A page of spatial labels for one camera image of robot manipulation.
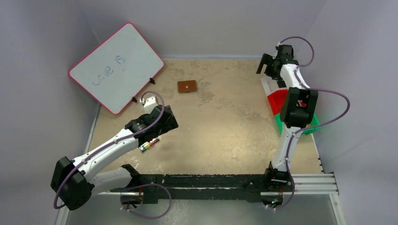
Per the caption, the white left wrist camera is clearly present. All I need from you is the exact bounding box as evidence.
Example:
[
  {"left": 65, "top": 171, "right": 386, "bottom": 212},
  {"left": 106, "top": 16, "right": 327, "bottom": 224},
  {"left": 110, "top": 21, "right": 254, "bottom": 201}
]
[{"left": 140, "top": 95, "right": 159, "bottom": 114}]

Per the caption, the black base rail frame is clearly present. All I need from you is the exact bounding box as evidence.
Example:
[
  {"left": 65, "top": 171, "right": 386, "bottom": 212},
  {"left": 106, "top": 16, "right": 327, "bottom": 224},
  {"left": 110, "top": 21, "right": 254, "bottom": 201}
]
[{"left": 98, "top": 171, "right": 338, "bottom": 205}]

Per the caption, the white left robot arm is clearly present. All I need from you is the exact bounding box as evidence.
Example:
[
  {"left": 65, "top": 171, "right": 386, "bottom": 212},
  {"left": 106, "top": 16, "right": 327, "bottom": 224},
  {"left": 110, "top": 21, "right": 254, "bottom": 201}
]
[{"left": 50, "top": 105, "right": 178, "bottom": 210}]

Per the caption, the brown leather card holder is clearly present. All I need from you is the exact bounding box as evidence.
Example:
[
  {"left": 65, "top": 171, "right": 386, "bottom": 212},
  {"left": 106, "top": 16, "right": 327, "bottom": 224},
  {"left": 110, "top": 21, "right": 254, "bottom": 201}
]
[{"left": 177, "top": 80, "right": 198, "bottom": 93}]

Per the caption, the pack of coloured markers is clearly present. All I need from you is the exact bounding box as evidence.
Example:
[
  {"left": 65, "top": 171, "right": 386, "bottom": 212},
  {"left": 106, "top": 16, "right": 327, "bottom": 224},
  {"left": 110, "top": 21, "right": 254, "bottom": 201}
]
[{"left": 138, "top": 138, "right": 160, "bottom": 153}]

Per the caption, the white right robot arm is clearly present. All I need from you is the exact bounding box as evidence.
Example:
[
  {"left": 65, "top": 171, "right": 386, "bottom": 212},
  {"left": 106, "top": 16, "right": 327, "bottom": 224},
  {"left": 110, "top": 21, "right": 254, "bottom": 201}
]
[{"left": 256, "top": 44, "right": 319, "bottom": 184}]

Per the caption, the red plastic bin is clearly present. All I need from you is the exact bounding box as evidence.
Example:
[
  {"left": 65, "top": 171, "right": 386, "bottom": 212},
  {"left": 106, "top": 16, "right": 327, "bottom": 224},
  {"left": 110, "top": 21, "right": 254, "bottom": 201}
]
[{"left": 267, "top": 89, "right": 288, "bottom": 116}]

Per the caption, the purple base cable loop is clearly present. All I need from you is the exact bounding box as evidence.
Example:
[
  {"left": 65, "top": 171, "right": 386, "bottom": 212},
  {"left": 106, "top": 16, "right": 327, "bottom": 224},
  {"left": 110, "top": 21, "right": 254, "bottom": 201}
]
[{"left": 119, "top": 182, "right": 173, "bottom": 220}]

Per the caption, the white plastic bin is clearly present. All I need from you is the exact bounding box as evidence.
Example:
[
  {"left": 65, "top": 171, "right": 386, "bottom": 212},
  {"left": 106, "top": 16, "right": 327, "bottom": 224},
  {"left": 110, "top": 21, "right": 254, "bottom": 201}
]
[{"left": 260, "top": 75, "right": 287, "bottom": 96}]

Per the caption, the pink framed whiteboard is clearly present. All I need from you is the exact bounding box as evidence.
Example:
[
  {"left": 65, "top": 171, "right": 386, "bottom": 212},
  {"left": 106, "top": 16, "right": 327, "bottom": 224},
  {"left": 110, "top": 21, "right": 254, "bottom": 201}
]
[{"left": 69, "top": 22, "right": 164, "bottom": 115}]

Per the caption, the green plastic bin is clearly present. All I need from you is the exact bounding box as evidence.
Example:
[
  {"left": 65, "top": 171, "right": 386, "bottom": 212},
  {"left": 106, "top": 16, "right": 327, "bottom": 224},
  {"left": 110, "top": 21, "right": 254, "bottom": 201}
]
[{"left": 275, "top": 113, "right": 321, "bottom": 135}]

